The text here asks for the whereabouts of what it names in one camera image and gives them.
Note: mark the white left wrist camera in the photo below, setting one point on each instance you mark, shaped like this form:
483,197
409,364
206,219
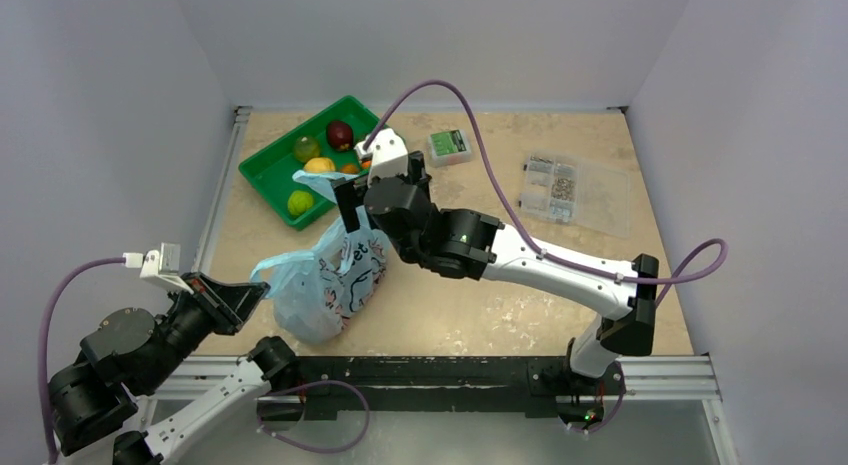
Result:
159,267

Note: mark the dark red fake mango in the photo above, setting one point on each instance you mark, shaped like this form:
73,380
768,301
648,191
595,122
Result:
340,136

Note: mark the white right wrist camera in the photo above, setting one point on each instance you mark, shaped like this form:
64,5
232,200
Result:
389,155

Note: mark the clear plastic screw organizer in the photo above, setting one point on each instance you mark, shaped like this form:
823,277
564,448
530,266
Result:
568,190

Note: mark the light blue plastic bag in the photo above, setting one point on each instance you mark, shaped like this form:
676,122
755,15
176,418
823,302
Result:
316,292

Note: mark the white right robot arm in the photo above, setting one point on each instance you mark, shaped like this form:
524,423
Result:
466,244

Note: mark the green plastic tray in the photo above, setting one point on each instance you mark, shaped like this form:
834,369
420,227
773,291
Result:
270,171

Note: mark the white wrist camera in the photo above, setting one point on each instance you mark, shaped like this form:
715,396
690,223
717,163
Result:
389,155
159,267

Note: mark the green fake round fruit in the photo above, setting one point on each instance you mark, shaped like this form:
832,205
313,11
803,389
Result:
306,148

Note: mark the yellow fake lemon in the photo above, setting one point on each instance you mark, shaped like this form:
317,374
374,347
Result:
319,165

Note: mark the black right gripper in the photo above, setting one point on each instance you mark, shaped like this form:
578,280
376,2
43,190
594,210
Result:
351,201

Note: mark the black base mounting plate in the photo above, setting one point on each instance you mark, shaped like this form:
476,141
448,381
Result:
533,386

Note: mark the small green label box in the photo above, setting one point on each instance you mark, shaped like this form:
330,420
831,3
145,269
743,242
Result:
449,147

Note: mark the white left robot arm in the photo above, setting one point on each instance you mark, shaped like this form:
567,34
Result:
88,400

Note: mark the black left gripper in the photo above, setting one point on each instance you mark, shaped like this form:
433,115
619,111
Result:
228,303

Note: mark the lime green fake fruit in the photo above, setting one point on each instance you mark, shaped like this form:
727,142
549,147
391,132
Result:
300,202

